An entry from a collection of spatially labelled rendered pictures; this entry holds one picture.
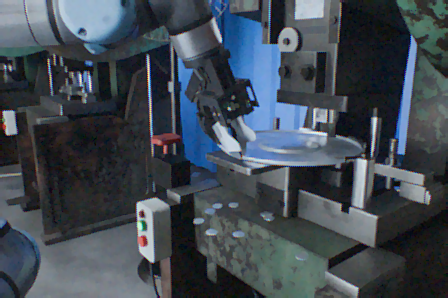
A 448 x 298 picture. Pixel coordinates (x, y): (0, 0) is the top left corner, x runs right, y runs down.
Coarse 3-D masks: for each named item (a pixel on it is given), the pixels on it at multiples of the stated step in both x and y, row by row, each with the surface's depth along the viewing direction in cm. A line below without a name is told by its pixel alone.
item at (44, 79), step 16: (0, 48) 310; (16, 48) 317; (32, 48) 325; (0, 64) 351; (16, 64) 375; (32, 64) 353; (48, 64) 355; (32, 80) 355; (48, 80) 358; (64, 80) 367; (0, 96) 334; (16, 96) 343; (32, 96) 351; (0, 112) 337; (0, 128) 339; (0, 144) 342; (16, 144) 350; (0, 160) 343; (16, 160) 348
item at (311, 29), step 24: (288, 0) 83; (312, 0) 78; (288, 24) 84; (312, 24) 79; (288, 48) 83; (312, 48) 80; (336, 48) 76; (360, 48) 80; (288, 72) 82; (312, 72) 77; (336, 72) 77; (360, 72) 81
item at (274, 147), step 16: (256, 144) 84; (272, 144) 82; (288, 144) 82; (304, 144) 82; (320, 144) 84; (336, 144) 84; (352, 144) 84; (256, 160) 71; (272, 160) 72; (288, 160) 72; (304, 160) 72; (320, 160) 72; (336, 160) 70
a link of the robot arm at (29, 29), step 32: (0, 0) 42; (32, 0) 42; (64, 0) 41; (96, 0) 41; (128, 0) 42; (0, 32) 43; (32, 32) 43; (64, 32) 44; (96, 32) 42; (128, 32) 49
